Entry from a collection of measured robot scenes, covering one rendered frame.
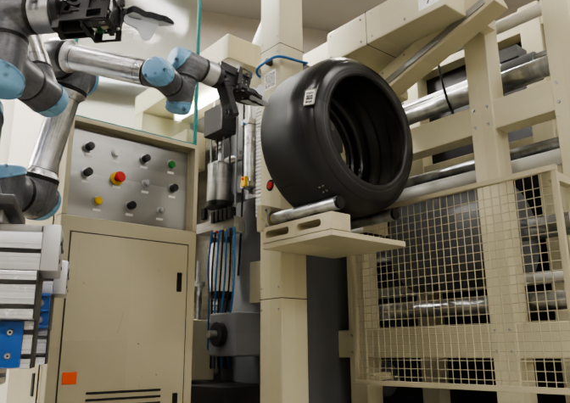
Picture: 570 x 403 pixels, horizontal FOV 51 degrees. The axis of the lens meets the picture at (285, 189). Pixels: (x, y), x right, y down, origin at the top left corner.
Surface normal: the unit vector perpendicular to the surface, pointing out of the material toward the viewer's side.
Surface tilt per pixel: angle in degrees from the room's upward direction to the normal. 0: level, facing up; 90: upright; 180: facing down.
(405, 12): 90
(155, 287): 90
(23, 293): 90
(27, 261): 90
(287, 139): 104
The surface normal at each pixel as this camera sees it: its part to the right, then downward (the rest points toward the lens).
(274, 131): -0.76, -0.09
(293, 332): 0.65, -0.21
